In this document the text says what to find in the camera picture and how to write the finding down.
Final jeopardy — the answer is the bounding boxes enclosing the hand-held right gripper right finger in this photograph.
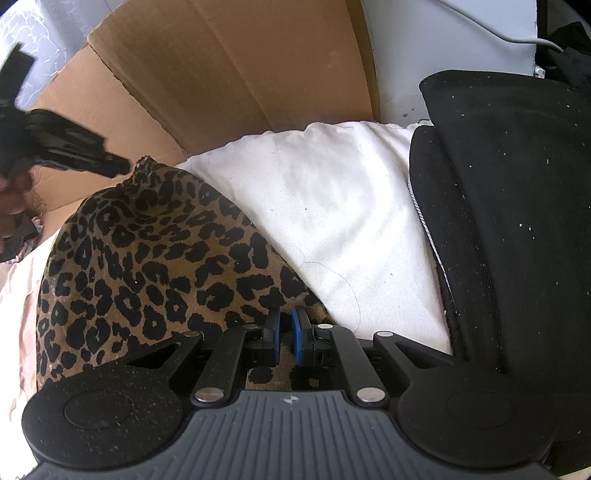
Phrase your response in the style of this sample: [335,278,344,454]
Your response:
[290,305,455,408]

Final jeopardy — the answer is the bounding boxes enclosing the person's left hand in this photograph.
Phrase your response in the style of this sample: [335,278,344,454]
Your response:
[0,170,37,240]

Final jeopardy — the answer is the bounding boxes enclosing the dark cloth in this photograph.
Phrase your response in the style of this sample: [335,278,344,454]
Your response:
[536,0,591,88]

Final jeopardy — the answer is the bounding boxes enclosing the brown cardboard sheet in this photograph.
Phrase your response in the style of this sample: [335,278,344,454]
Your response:
[18,0,382,213]

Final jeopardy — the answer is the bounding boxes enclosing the black folded garment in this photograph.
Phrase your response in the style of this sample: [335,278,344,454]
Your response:
[409,69,591,476]

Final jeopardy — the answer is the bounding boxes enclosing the cream printed bear blanket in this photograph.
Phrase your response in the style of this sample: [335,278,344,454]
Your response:
[0,121,455,416]

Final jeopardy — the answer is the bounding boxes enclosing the white cable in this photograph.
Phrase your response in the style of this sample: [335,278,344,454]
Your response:
[438,0,566,54]

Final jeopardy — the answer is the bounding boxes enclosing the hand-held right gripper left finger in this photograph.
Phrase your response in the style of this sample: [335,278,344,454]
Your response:
[122,308,282,408]

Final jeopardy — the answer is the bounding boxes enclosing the leopard print skirt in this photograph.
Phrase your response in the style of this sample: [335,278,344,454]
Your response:
[36,156,335,393]

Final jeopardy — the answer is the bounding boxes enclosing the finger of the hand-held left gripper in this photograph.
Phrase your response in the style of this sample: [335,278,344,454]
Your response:
[55,121,132,178]

